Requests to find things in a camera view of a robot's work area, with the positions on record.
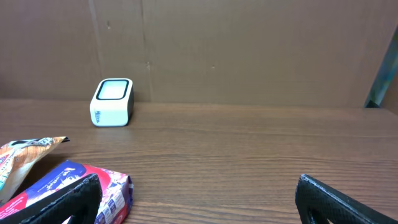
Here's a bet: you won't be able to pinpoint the yellow wet wipes pack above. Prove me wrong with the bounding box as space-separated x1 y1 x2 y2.
1 136 69 203

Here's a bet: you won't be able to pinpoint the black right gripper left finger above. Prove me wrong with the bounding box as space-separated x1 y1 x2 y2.
1 174 102 224

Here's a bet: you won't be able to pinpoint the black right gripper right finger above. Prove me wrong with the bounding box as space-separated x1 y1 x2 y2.
295 174 397 224

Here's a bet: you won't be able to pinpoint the red purple pad package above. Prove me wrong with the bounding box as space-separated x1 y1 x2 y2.
1 160 134 224

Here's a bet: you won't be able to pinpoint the white barcode scanner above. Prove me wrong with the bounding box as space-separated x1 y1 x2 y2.
90 78 134 127

